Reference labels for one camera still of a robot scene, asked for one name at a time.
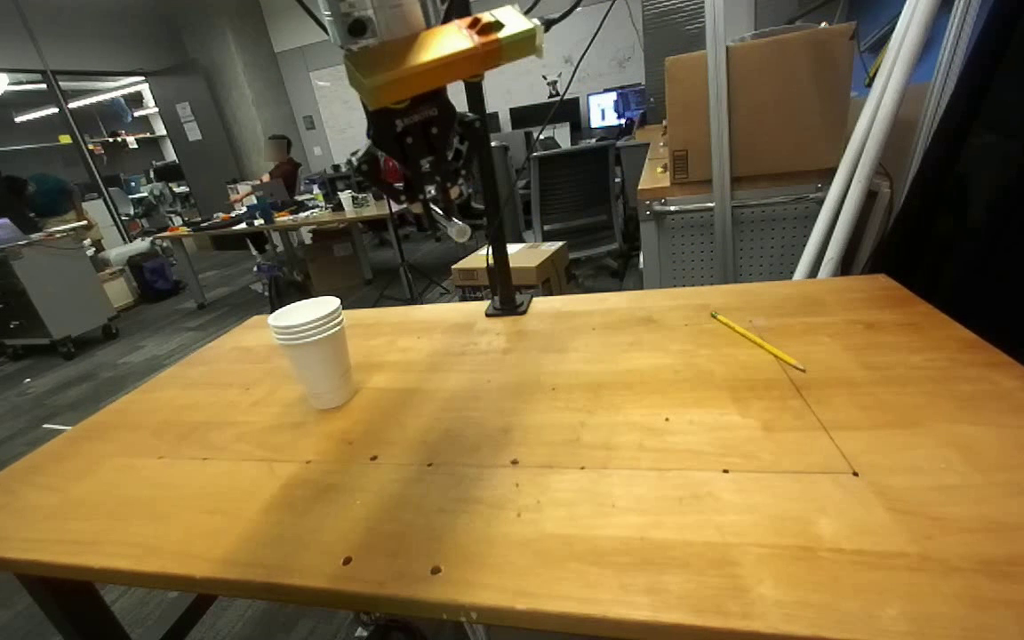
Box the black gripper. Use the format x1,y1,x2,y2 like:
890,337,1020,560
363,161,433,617
363,86,476,228

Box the cluttered office desk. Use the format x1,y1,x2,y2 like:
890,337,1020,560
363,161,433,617
168,190,445,299

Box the black boxy cabinet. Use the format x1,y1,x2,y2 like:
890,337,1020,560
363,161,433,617
525,138,633,261

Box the seated person in dark top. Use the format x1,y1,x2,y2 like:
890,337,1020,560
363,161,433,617
255,130,310,215

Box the computer monitor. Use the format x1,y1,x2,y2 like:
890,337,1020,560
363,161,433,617
585,86,646,135

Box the grey metal column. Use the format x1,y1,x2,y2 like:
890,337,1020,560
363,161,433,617
700,0,736,283

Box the metal workbench cabinet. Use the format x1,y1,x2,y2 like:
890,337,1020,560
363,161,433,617
637,174,890,290

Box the large cardboard box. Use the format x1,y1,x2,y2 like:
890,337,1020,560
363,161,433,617
662,21,862,183

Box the yellow pencil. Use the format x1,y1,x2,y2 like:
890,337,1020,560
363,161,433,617
709,308,811,376

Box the person in teal top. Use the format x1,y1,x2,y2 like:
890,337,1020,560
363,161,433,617
12,171,79,228

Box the grey wheeled cart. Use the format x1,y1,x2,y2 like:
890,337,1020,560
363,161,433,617
0,222,121,354

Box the white pvc pole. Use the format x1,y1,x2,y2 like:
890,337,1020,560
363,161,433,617
789,0,940,283
813,0,991,283

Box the yellow wrist camera mount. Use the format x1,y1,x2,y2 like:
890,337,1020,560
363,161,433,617
341,4,549,113

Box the white paper wall sign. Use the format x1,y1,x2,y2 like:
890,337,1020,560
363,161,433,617
176,98,207,144

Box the wire shelf unit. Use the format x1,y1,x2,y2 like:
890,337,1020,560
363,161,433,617
12,74,178,208

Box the black table frame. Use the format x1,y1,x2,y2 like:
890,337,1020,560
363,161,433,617
12,573,222,640

